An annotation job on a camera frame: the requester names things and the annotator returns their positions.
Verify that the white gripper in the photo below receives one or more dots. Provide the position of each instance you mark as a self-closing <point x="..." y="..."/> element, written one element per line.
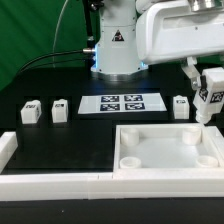
<point x="170" y="30"/>

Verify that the white square tabletop tray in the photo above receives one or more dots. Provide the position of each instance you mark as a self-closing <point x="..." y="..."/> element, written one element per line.
<point x="168" y="151"/>

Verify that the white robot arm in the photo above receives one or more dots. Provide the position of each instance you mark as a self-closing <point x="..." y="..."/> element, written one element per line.
<point x="135" y="34"/>

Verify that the white tag sheet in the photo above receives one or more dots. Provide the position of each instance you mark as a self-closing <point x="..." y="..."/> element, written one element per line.
<point x="121" y="103"/>

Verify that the white U-shaped fence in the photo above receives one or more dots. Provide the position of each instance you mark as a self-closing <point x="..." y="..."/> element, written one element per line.
<point x="96" y="185"/>

